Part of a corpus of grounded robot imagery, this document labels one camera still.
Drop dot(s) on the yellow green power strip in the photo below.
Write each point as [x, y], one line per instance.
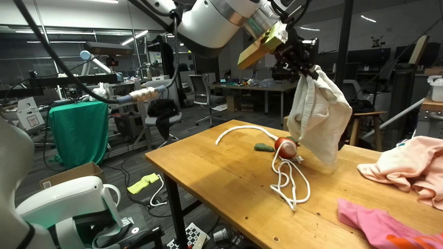
[144, 181]

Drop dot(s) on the peach shirt with teal print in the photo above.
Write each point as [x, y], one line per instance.
[415, 166]

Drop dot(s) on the wooden stool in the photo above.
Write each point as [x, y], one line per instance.
[367, 121]

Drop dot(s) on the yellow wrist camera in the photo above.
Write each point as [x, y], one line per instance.
[272, 37]

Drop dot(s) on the green cloth covered table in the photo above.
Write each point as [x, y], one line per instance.
[80, 131]

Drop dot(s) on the white plastic bin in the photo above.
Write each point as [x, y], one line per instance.
[436, 87]

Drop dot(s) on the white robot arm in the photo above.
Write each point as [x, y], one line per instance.
[207, 25]

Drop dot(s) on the red apple toy green leaves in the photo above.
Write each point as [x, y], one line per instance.
[284, 146]

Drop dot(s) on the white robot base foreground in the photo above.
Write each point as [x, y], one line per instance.
[72, 214]

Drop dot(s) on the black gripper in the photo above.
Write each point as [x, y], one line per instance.
[297, 56]

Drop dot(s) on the black vertical pole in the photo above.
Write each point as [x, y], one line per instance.
[343, 40]

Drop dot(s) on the white cloth bag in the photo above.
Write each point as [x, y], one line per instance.
[318, 116]

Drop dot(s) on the pink shirt with orange print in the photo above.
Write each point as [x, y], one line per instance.
[383, 231]

